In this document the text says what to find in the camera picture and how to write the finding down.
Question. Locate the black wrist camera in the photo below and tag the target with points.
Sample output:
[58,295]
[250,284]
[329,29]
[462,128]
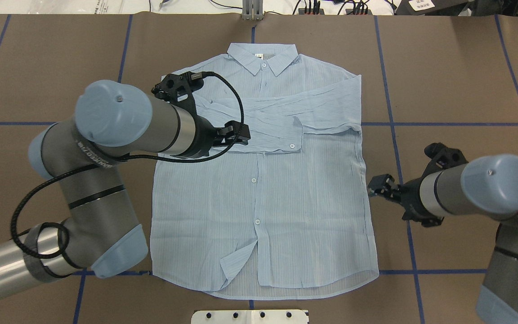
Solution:
[442,158]
[176,88]

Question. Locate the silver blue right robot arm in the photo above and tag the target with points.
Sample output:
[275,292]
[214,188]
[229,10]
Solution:
[452,186]

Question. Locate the grey aluminium frame post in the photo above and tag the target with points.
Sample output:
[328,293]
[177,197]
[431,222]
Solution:
[252,10]

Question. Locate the black power strip with plugs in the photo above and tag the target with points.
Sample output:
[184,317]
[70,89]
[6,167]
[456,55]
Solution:
[333,7]

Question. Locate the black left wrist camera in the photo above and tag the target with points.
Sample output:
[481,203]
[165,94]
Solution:
[176,88]

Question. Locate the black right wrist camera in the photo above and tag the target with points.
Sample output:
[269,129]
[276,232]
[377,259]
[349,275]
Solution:
[442,158]

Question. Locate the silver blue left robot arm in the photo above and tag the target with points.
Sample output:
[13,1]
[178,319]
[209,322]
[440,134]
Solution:
[113,123]

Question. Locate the black monitor with label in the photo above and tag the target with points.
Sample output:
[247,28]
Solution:
[477,8]

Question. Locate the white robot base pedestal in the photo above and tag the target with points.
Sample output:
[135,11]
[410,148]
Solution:
[271,316]

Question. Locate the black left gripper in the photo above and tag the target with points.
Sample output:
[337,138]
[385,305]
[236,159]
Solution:
[205,138]

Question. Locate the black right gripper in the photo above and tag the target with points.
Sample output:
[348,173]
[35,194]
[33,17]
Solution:
[413,197]

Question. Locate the light blue button-up shirt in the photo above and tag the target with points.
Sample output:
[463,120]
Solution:
[286,216]

